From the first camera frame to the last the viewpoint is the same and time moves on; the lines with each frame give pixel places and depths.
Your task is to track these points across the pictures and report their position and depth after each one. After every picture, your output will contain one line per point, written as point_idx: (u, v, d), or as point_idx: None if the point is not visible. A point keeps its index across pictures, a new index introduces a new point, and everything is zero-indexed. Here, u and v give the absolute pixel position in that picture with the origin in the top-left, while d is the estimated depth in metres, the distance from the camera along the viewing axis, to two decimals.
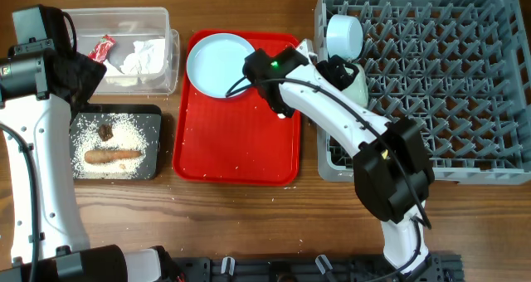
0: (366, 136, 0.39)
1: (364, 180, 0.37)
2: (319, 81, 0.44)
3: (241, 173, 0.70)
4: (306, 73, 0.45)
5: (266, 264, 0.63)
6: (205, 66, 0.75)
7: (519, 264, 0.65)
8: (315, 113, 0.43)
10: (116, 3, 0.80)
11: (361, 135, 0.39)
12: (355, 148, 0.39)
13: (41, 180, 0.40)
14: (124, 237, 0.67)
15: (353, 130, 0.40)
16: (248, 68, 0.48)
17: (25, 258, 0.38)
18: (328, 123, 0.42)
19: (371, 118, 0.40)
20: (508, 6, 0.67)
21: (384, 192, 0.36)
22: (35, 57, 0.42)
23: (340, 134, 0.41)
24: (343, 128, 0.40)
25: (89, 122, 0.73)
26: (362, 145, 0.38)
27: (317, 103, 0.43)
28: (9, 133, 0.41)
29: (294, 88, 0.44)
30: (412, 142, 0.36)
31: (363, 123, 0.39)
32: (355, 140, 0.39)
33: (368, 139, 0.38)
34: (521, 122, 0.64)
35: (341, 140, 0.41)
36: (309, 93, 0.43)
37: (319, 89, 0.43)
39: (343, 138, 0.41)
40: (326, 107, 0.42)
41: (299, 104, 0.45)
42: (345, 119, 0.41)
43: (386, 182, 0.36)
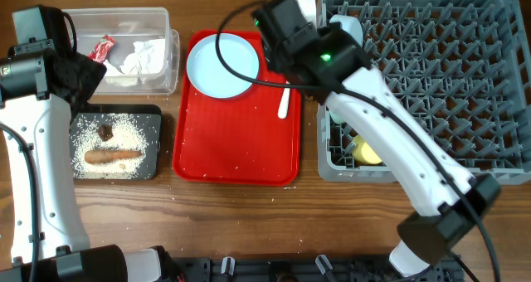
0: (446, 192, 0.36)
1: None
2: (386, 101, 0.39)
3: (241, 173, 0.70)
4: (368, 86, 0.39)
5: (266, 264, 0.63)
6: (204, 65, 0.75)
7: (519, 264, 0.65)
8: (382, 143, 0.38)
10: (116, 3, 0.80)
11: (438, 188, 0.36)
12: (426, 199, 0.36)
13: (41, 180, 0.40)
14: (124, 237, 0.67)
15: (431, 179, 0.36)
16: (284, 29, 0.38)
17: (25, 258, 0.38)
18: (393, 159, 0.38)
19: (450, 168, 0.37)
20: (507, 6, 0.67)
21: (448, 250, 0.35)
22: (35, 57, 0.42)
23: (410, 180, 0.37)
24: (418, 177, 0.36)
25: (89, 122, 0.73)
26: (444, 206, 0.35)
27: (386, 133, 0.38)
28: (9, 133, 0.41)
29: (354, 104, 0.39)
30: None
31: (445, 177, 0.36)
32: (426, 190, 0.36)
33: (451, 200, 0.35)
34: (521, 122, 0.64)
35: (407, 183, 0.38)
36: (376, 118, 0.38)
37: (390, 115, 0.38)
39: (410, 183, 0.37)
40: (398, 139, 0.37)
41: (353, 123, 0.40)
42: (422, 164, 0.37)
43: (454, 244, 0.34)
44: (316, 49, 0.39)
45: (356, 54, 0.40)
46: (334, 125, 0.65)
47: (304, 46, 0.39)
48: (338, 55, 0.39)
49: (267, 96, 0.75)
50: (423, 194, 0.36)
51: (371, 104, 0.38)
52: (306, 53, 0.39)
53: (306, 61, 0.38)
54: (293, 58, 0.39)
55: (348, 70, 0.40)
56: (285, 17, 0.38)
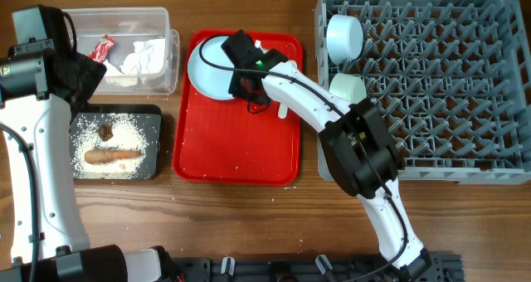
0: (333, 116, 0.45)
1: (333, 157, 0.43)
2: (296, 74, 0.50)
3: (241, 173, 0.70)
4: (284, 68, 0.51)
5: (266, 264, 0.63)
6: (205, 69, 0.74)
7: (519, 264, 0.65)
8: (290, 99, 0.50)
10: (116, 3, 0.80)
11: (327, 116, 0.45)
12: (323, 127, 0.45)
13: (41, 180, 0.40)
14: (124, 237, 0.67)
15: (322, 113, 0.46)
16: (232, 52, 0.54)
17: (25, 258, 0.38)
18: (298, 109, 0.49)
19: (337, 101, 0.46)
20: (508, 6, 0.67)
21: (348, 166, 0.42)
22: (35, 57, 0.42)
23: (311, 116, 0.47)
24: (313, 111, 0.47)
25: (89, 122, 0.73)
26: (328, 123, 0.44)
27: (291, 92, 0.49)
28: (9, 133, 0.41)
29: (274, 80, 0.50)
30: (372, 122, 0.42)
31: (329, 105, 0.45)
32: (321, 120, 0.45)
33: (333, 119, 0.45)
34: (521, 122, 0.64)
35: (309, 120, 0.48)
36: (285, 84, 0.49)
37: (294, 80, 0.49)
39: (310, 119, 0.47)
40: (300, 95, 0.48)
41: (277, 94, 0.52)
42: (315, 104, 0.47)
43: (348, 158, 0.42)
44: (255, 60, 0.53)
45: (280, 57, 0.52)
46: None
47: (250, 60, 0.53)
48: (270, 62, 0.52)
49: None
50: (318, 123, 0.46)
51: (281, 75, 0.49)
52: (250, 65, 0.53)
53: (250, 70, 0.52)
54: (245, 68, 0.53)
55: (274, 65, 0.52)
56: (240, 46, 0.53)
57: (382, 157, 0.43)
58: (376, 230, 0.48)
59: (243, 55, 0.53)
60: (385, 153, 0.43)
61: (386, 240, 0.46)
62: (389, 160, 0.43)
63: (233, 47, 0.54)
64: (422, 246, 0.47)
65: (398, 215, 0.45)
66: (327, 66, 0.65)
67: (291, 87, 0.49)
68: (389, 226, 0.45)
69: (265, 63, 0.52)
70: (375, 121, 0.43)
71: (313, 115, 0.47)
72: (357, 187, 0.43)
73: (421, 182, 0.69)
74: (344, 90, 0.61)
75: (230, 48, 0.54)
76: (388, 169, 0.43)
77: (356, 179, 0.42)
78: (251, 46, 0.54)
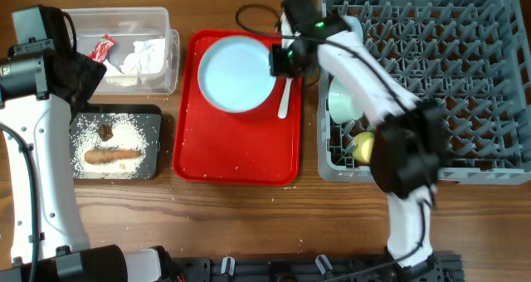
0: (392, 106, 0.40)
1: (381, 148, 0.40)
2: (358, 49, 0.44)
3: (241, 173, 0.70)
4: (347, 41, 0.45)
5: (266, 264, 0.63)
6: (215, 67, 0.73)
7: (518, 264, 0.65)
8: (348, 75, 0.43)
10: (116, 3, 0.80)
11: (387, 105, 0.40)
12: (379, 117, 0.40)
13: (41, 180, 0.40)
14: (124, 237, 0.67)
15: (381, 99, 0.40)
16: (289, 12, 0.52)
17: (25, 258, 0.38)
18: (355, 88, 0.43)
19: (400, 91, 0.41)
20: (508, 6, 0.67)
21: (397, 162, 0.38)
22: (35, 57, 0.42)
23: (367, 102, 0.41)
24: (371, 97, 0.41)
25: (89, 122, 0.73)
26: (387, 114, 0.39)
27: (353, 67, 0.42)
28: (10, 133, 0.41)
29: (333, 50, 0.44)
30: (433, 123, 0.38)
31: (391, 94, 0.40)
32: (382, 110, 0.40)
33: (393, 111, 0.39)
34: (521, 122, 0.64)
35: (365, 105, 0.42)
36: (344, 57, 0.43)
37: (357, 56, 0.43)
39: (367, 104, 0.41)
40: (362, 75, 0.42)
41: (333, 65, 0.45)
42: (374, 89, 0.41)
43: (397, 152, 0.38)
44: (315, 22, 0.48)
45: (343, 26, 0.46)
46: (334, 125, 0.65)
47: (307, 21, 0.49)
48: (332, 28, 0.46)
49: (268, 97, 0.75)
50: (375, 108, 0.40)
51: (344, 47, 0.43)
52: (308, 26, 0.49)
53: (307, 32, 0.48)
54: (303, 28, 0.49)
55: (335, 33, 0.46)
56: (300, 8, 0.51)
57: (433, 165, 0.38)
58: (392, 224, 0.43)
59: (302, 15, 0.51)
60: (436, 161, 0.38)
61: (397, 236, 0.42)
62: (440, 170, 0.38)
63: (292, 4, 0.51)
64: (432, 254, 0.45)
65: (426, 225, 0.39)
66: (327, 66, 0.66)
67: (353, 67, 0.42)
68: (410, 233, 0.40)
69: (326, 27, 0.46)
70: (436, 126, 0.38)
71: (371, 101, 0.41)
72: (397, 187, 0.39)
73: None
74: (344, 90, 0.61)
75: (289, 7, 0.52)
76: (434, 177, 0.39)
77: (399, 179, 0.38)
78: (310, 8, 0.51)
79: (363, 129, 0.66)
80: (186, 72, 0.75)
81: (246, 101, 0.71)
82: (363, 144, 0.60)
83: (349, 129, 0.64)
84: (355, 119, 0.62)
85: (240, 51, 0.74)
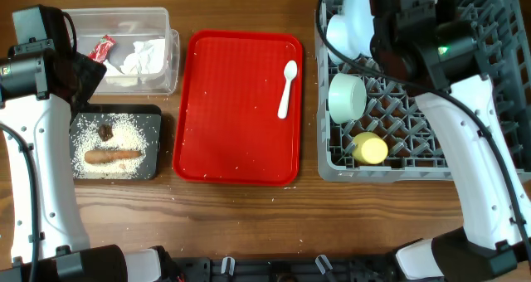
0: (512, 231, 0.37)
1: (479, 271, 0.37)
2: (488, 119, 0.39)
3: (241, 173, 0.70)
4: (476, 96, 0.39)
5: (266, 264, 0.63)
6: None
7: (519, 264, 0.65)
8: (465, 160, 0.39)
10: (116, 3, 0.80)
11: (508, 226, 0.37)
12: (490, 231, 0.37)
13: (41, 180, 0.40)
14: (124, 237, 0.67)
15: (501, 215, 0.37)
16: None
17: (25, 258, 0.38)
18: (473, 184, 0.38)
19: (523, 210, 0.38)
20: (508, 6, 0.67)
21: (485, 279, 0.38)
22: (35, 57, 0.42)
23: (475, 197, 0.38)
24: (488, 207, 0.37)
25: (89, 122, 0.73)
26: (504, 244, 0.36)
27: (479, 154, 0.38)
28: (10, 133, 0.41)
29: (456, 114, 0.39)
30: None
31: (515, 218, 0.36)
32: (493, 221, 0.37)
33: (513, 239, 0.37)
34: (521, 122, 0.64)
35: (473, 209, 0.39)
36: (470, 136, 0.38)
37: (487, 138, 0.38)
39: (474, 206, 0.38)
40: (487, 164, 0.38)
41: (444, 131, 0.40)
42: (496, 198, 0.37)
43: None
44: (436, 40, 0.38)
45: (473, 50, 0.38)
46: (334, 125, 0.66)
47: (417, 21, 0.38)
48: (456, 44, 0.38)
49: (268, 97, 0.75)
50: (489, 227, 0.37)
51: (474, 119, 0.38)
52: (427, 36, 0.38)
53: (424, 45, 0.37)
54: (402, 37, 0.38)
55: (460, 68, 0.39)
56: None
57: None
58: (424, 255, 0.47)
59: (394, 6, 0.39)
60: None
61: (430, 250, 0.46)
62: None
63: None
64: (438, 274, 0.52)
65: None
66: (327, 66, 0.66)
67: (470, 138, 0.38)
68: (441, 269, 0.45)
69: (453, 48, 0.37)
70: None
71: (486, 213, 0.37)
72: None
73: (420, 182, 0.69)
74: (344, 89, 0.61)
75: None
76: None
77: None
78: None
79: (363, 129, 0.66)
80: (187, 66, 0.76)
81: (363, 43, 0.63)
82: (362, 145, 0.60)
83: (349, 129, 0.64)
84: (355, 119, 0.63)
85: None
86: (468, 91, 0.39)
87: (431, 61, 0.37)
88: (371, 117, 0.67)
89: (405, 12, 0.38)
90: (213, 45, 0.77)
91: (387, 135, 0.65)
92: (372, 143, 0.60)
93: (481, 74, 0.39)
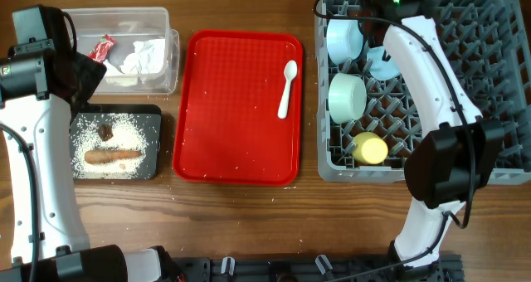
0: (453, 118, 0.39)
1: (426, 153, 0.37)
2: (431, 41, 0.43)
3: (241, 173, 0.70)
4: (424, 27, 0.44)
5: (266, 264, 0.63)
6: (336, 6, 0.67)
7: (519, 264, 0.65)
8: (414, 72, 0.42)
10: (116, 3, 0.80)
11: (450, 114, 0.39)
12: (437, 123, 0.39)
13: (41, 181, 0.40)
14: (124, 237, 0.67)
15: (444, 106, 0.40)
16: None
17: (25, 258, 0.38)
18: (420, 87, 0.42)
19: (463, 104, 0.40)
20: (508, 6, 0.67)
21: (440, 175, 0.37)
22: (35, 57, 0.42)
23: (426, 101, 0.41)
24: (433, 100, 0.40)
25: (89, 122, 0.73)
26: (445, 125, 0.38)
27: (423, 62, 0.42)
28: (9, 133, 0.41)
29: (404, 36, 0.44)
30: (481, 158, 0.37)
31: (455, 106, 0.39)
32: (437, 111, 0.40)
33: (454, 123, 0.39)
34: (521, 122, 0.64)
35: (422, 109, 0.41)
36: (416, 51, 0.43)
37: (428, 51, 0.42)
39: (422, 107, 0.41)
40: (429, 70, 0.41)
41: (397, 54, 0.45)
42: (439, 93, 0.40)
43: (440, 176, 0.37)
44: None
45: (421, 4, 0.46)
46: (334, 125, 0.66)
47: None
48: (407, 3, 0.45)
49: (267, 97, 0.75)
50: (434, 116, 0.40)
51: (416, 36, 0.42)
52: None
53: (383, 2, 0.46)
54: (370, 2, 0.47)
55: (412, 15, 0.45)
56: None
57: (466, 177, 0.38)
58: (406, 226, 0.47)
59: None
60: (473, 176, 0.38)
61: (412, 218, 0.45)
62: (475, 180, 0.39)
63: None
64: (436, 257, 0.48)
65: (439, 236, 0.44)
66: (327, 66, 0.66)
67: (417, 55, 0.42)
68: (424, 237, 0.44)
69: (404, 4, 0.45)
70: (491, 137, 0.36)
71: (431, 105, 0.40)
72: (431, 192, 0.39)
73: None
74: (345, 90, 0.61)
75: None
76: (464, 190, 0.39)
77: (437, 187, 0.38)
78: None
79: (363, 129, 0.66)
80: (187, 63, 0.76)
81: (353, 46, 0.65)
82: (362, 145, 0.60)
83: (349, 129, 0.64)
84: (355, 119, 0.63)
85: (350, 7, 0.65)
86: (419, 27, 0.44)
87: (387, 12, 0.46)
88: (371, 117, 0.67)
89: None
90: (213, 45, 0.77)
91: (387, 135, 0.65)
92: (372, 143, 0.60)
93: (426, 15, 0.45)
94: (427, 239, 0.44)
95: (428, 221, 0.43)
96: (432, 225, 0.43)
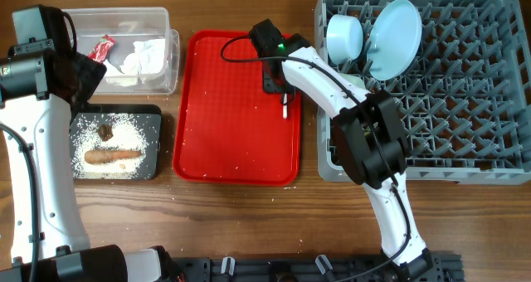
0: (348, 103, 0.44)
1: (343, 141, 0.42)
2: (315, 60, 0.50)
3: (241, 173, 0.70)
4: (306, 54, 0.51)
5: (266, 264, 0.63)
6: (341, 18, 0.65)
7: (519, 263, 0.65)
8: (310, 88, 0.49)
10: (116, 3, 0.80)
11: (343, 103, 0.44)
12: (337, 112, 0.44)
13: (41, 180, 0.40)
14: (124, 237, 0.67)
15: (338, 99, 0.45)
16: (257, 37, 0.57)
17: (25, 258, 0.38)
18: (322, 99, 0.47)
19: (355, 90, 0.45)
20: (508, 6, 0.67)
21: (358, 151, 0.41)
22: (35, 57, 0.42)
23: (325, 102, 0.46)
24: (329, 98, 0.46)
25: (89, 122, 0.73)
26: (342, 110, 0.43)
27: (313, 76, 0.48)
28: (9, 133, 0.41)
29: (294, 64, 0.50)
30: (387, 115, 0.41)
31: (346, 93, 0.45)
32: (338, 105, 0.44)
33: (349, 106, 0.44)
34: (521, 122, 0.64)
35: (326, 107, 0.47)
36: (306, 70, 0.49)
37: (314, 66, 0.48)
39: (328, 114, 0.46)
40: (320, 80, 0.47)
41: (297, 81, 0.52)
42: (332, 89, 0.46)
43: (359, 147, 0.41)
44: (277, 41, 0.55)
45: (302, 42, 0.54)
46: None
47: (272, 46, 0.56)
48: (290, 46, 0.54)
49: (268, 97, 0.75)
50: (333, 109, 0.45)
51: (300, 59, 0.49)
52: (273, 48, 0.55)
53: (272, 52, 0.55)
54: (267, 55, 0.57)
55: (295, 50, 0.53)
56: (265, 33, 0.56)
57: (393, 148, 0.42)
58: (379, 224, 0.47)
59: (266, 43, 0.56)
60: (396, 145, 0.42)
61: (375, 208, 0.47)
62: (400, 151, 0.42)
63: (260, 34, 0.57)
64: (425, 246, 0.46)
65: (403, 210, 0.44)
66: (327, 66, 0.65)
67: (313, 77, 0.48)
68: (392, 217, 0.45)
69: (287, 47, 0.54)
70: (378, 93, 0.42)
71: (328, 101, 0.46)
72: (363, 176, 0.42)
73: (421, 182, 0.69)
74: None
75: (255, 36, 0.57)
76: (398, 162, 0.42)
77: (363, 166, 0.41)
78: (275, 35, 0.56)
79: None
80: (186, 62, 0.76)
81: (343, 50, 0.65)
82: None
83: None
84: None
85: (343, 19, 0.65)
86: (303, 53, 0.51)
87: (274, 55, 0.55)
88: None
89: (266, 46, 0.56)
90: (213, 45, 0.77)
91: None
92: None
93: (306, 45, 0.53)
94: (398, 224, 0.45)
95: (385, 204, 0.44)
96: (390, 206, 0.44)
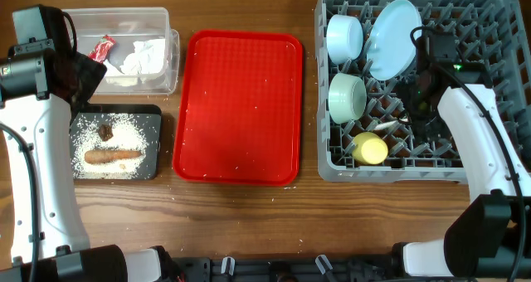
0: (508, 187, 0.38)
1: (473, 221, 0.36)
2: (489, 107, 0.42)
3: (241, 173, 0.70)
4: (484, 97, 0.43)
5: (266, 264, 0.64)
6: (342, 18, 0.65)
7: None
8: (469, 135, 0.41)
10: (116, 3, 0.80)
11: (503, 180, 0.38)
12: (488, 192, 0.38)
13: (41, 180, 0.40)
14: (124, 237, 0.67)
15: (498, 174, 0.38)
16: None
17: (25, 258, 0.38)
18: (465, 133, 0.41)
19: (520, 175, 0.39)
20: (508, 6, 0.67)
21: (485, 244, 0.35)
22: (35, 57, 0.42)
23: (478, 168, 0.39)
24: (486, 167, 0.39)
25: (90, 122, 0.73)
26: (498, 192, 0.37)
27: (479, 128, 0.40)
28: (9, 133, 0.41)
29: (462, 99, 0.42)
30: None
31: (510, 175, 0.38)
32: (476, 128, 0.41)
33: (509, 193, 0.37)
34: (521, 122, 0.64)
35: (472, 171, 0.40)
36: (472, 114, 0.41)
37: (485, 116, 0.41)
39: (472, 159, 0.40)
40: (486, 138, 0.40)
41: (451, 115, 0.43)
42: (491, 158, 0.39)
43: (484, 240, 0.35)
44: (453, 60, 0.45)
45: (483, 74, 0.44)
46: (335, 125, 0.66)
47: (443, 61, 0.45)
48: (466, 72, 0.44)
49: (268, 97, 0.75)
50: (486, 183, 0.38)
51: (477, 102, 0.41)
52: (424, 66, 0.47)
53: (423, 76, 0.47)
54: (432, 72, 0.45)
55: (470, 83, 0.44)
56: None
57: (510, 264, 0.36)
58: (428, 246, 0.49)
59: None
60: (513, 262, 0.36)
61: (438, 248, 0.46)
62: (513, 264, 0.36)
63: None
64: None
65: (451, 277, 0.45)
66: (327, 66, 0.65)
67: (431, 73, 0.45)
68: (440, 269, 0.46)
69: (462, 70, 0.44)
70: (479, 75, 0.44)
71: (484, 170, 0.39)
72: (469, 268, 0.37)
73: (420, 183, 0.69)
74: (344, 89, 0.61)
75: None
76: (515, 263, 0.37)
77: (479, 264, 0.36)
78: None
79: (363, 129, 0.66)
80: (186, 61, 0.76)
81: (342, 46, 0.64)
82: (362, 145, 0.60)
83: (348, 130, 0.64)
84: (355, 119, 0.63)
85: (342, 19, 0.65)
86: (440, 46, 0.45)
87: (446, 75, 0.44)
88: (371, 117, 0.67)
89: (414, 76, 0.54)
90: (213, 45, 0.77)
91: (387, 135, 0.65)
92: (372, 143, 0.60)
93: (486, 85, 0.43)
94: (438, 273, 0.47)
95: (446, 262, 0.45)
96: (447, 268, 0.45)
